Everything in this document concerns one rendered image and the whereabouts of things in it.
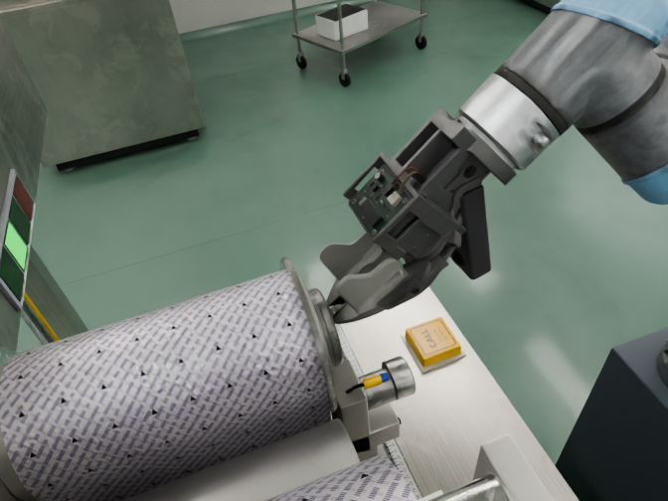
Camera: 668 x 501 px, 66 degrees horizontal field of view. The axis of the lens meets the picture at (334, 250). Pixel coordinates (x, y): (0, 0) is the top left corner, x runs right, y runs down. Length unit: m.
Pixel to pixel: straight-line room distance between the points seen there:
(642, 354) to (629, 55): 0.62
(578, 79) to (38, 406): 0.46
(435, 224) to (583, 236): 2.16
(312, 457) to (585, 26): 0.38
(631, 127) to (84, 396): 0.46
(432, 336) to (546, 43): 0.56
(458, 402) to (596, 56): 0.57
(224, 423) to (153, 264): 2.15
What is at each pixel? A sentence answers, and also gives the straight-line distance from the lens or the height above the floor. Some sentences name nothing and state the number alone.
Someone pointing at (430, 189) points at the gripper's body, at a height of 1.37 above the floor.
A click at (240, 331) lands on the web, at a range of 0.42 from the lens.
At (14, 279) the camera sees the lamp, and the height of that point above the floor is 1.18.
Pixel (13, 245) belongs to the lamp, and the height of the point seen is 1.19.
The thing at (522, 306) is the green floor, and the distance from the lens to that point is 2.19.
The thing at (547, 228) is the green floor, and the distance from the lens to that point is 2.56.
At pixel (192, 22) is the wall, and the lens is 5.03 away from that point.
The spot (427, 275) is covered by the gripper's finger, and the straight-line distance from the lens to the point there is 0.45.
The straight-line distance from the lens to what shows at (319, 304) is 0.45.
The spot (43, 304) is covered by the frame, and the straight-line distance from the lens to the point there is 1.48.
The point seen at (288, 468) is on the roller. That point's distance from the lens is 0.44.
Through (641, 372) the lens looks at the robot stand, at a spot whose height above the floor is 0.90.
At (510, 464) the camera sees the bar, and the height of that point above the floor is 1.46.
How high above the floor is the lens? 1.63
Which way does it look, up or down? 43 degrees down
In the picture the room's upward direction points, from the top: 7 degrees counter-clockwise
